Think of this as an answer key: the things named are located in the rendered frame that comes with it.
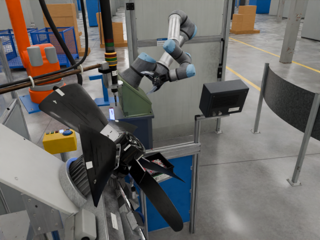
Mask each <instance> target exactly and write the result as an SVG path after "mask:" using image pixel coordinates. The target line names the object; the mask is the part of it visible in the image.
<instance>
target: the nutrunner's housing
mask: <svg viewBox="0 0 320 240"><path fill-rule="evenodd" d="M109 68H111V80H112V84H117V83H118V77H117V76H118V73H117V65H115V66H109ZM117 91H118V89H111V92H113V93H115V92H117Z"/></svg>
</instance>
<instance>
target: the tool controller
mask: <svg viewBox="0 0 320 240"><path fill-rule="evenodd" d="M248 92H249V87H248V86H247V85H246V84H245V83H244V82H243V81H242V80H241V79H238V80H227V81H219V82H211V83H204V84H203V88H202V93H201V98H200V105H199V109H200V110H201V112H202V113H203V115H204V116H205V118H207V117H214V116H220V115H226V114H232V113H238V112H241V111H242V108H243V106H244V103H245V100H246V97H247V94H248Z"/></svg>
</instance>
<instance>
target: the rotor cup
mask: <svg viewBox="0 0 320 240"><path fill-rule="evenodd" d="M133 141H136V142H137V144H135V143H134V142H133ZM115 143H116V144H120V145H121V148H120V160H119V166H118V168H116V169H115V170H114V171H113V173H114V174H116V175H117V176H119V177H126V176H127V175H128V174H129V168H128V166H132V164H133V162H134V160H135V159H136V160H137V159H138V158H139V157H140V156H141V155H144V154H145V153H146V150H145V148H144V146H143V145H142V143H141V142H140V141H139V140H138V139H137V138H136V137H135V136H134V135H133V134H132V133H130V132H128V131H125V132H124V133H123V134H122V135H121V136H120V137H119V138H118V139H116V140H115ZM129 144H130V147H129V148H127V149H126V150H124V149H125V148H126V147H127V146H128V145H129ZM138 160H139V159H138ZM138 160H137V161H138Z"/></svg>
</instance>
